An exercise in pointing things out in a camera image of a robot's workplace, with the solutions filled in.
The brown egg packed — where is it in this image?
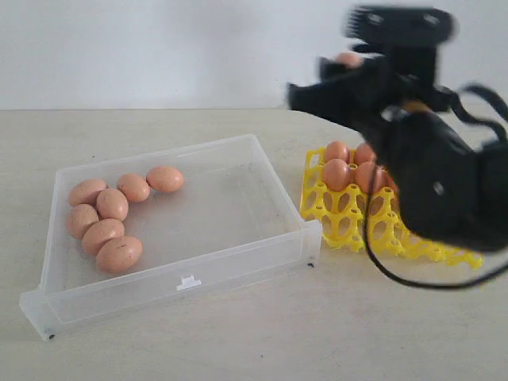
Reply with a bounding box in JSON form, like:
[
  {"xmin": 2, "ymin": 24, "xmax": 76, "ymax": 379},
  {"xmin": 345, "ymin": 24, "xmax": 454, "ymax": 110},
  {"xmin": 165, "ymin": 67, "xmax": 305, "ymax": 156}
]
[
  {"xmin": 323, "ymin": 140, "xmax": 349, "ymax": 164},
  {"xmin": 354, "ymin": 161, "xmax": 386, "ymax": 194},
  {"xmin": 322, "ymin": 159, "xmax": 351, "ymax": 192},
  {"xmin": 353, "ymin": 142, "xmax": 376, "ymax": 166}
]

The clear plastic bin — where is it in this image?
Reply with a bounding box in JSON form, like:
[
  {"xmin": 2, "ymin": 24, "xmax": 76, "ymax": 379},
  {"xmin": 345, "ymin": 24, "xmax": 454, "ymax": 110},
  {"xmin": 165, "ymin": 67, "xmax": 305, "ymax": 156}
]
[{"xmin": 19, "ymin": 134, "xmax": 322, "ymax": 341}]

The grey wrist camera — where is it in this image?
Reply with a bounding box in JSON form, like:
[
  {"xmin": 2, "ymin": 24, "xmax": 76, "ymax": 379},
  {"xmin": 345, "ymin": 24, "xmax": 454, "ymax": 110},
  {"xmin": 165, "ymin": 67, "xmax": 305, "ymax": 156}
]
[{"xmin": 344, "ymin": 5, "xmax": 455, "ymax": 48}]

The brown egg bin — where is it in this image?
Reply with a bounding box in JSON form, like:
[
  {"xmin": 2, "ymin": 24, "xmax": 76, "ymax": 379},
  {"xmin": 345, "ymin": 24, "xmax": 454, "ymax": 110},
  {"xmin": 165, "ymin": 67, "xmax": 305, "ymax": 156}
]
[
  {"xmin": 96, "ymin": 236, "xmax": 143, "ymax": 274},
  {"xmin": 82, "ymin": 218, "xmax": 125, "ymax": 256},
  {"xmin": 68, "ymin": 179, "xmax": 108, "ymax": 206},
  {"xmin": 117, "ymin": 173, "xmax": 150, "ymax": 202},
  {"xmin": 66, "ymin": 204, "xmax": 99, "ymax": 240},
  {"xmin": 146, "ymin": 166, "xmax": 184, "ymax": 193},
  {"xmin": 96, "ymin": 188, "xmax": 129, "ymax": 221}
]

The brown egg bin front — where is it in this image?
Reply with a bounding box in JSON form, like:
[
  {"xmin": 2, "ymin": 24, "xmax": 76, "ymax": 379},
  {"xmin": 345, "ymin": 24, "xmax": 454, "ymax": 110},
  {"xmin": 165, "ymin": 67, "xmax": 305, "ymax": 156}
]
[{"xmin": 96, "ymin": 236, "xmax": 143, "ymax": 274}]

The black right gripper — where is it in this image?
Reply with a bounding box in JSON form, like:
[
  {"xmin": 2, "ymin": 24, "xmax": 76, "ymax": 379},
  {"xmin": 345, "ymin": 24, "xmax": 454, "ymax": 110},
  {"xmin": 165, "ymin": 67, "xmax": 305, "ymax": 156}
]
[{"xmin": 287, "ymin": 43, "xmax": 452, "ymax": 159}]

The black cable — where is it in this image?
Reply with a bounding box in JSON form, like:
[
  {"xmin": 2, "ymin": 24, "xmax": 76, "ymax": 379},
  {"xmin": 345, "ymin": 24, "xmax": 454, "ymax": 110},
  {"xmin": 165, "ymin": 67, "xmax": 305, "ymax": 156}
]
[{"xmin": 363, "ymin": 83, "xmax": 508, "ymax": 289}]

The yellow plastic egg tray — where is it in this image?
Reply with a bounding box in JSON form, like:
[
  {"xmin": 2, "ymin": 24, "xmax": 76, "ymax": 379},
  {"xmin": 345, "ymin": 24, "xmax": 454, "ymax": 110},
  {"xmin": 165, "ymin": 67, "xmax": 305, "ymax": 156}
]
[{"xmin": 299, "ymin": 148, "xmax": 483, "ymax": 270}]

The brown egg bin corner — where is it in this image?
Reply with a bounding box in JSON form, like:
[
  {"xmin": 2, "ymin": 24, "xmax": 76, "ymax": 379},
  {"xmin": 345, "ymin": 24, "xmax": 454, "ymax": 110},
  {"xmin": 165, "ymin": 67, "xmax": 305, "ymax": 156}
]
[{"xmin": 334, "ymin": 52, "xmax": 363, "ymax": 69}]

